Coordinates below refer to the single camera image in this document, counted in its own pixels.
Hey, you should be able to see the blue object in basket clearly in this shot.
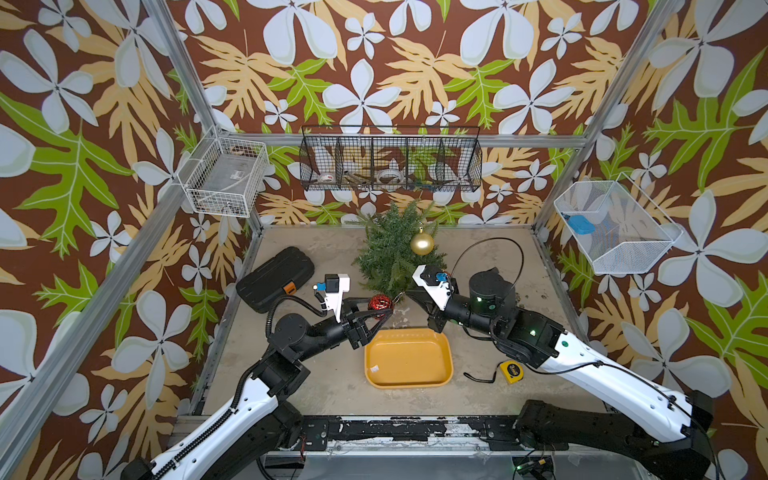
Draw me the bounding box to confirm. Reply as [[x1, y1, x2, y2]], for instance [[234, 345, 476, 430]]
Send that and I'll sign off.
[[566, 215, 596, 235]]

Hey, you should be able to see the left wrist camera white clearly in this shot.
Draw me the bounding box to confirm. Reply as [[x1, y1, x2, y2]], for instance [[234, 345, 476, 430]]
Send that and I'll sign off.
[[313, 274, 351, 323]]

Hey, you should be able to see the small green christmas tree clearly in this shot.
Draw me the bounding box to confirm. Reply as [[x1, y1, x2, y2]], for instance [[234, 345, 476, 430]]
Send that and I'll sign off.
[[353, 201, 446, 297]]

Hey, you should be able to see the yellow tape measure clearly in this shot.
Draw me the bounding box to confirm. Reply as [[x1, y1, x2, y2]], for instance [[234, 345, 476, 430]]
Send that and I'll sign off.
[[462, 360, 524, 385]]

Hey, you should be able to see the yellow plastic tray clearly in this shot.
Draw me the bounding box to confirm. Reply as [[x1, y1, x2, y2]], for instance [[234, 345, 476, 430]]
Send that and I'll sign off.
[[364, 328, 454, 389]]

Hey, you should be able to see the red ornament with gold cap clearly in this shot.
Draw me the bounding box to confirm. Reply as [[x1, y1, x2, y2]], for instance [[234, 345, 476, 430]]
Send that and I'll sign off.
[[368, 294, 393, 312]]

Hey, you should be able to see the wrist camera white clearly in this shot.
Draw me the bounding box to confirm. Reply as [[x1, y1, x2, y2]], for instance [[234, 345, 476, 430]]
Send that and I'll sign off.
[[313, 274, 351, 323], [412, 265, 453, 311]]

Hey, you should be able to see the black tool case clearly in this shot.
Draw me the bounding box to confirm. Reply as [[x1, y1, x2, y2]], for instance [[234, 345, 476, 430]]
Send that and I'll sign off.
[[236, 246, 315, 314]]

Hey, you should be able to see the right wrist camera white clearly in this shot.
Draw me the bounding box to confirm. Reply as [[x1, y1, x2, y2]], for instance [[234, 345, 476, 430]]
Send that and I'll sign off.
[[412, 265, 453, 311]]

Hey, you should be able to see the gold ornament ball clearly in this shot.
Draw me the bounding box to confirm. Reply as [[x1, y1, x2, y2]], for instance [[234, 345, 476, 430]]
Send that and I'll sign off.
[[410, 227, 435, 256]]

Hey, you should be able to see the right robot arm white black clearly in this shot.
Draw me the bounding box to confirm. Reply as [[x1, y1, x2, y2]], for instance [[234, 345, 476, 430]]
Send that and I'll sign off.
[[409, 265, 716, 479]]

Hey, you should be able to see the white wire basket left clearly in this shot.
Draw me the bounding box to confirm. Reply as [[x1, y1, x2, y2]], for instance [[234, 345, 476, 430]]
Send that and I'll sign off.
[[178, 128, 270, 218]]

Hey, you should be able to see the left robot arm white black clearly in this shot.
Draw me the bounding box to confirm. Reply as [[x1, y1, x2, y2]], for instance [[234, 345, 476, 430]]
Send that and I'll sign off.
[[120, 293, 393, 479]]

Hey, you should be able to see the white mesh basket right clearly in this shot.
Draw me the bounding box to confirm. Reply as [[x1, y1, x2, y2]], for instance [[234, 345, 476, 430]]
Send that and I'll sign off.
[[554, 174, 683, 276]]

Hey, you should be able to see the black metal base rail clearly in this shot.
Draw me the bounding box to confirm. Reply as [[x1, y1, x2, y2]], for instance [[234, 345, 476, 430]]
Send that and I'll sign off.
[[282, 415, 523, 452]]

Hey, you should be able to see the black wire basket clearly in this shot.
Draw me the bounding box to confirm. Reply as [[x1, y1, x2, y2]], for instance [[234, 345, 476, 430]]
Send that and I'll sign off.
[[297, 125, 483, 192]]

